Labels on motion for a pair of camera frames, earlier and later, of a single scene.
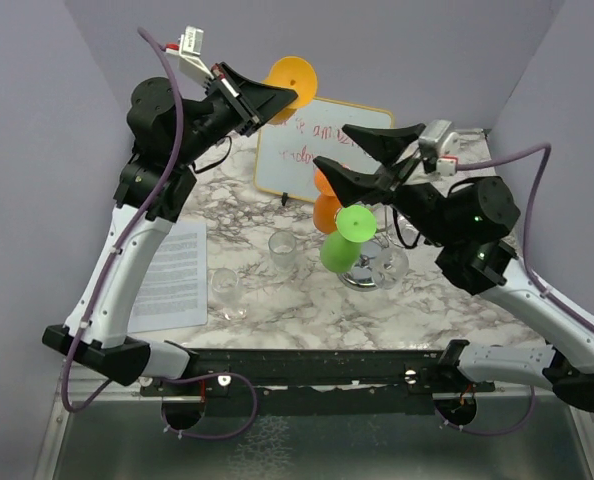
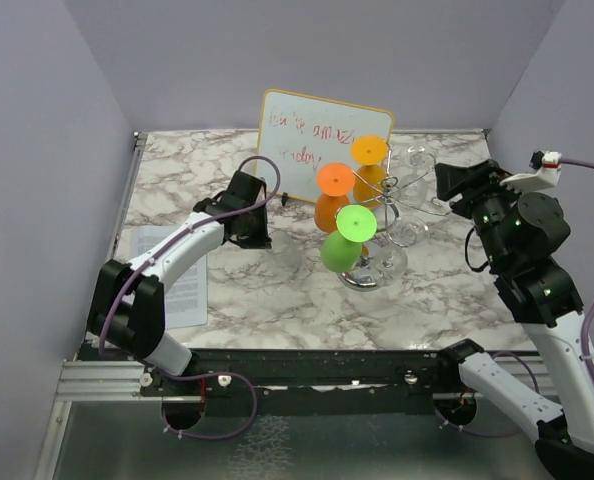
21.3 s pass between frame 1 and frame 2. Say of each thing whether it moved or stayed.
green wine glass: stayed
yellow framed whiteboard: stayed
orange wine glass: stayed
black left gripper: moved
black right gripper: moved
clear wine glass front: moved
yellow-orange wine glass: moved
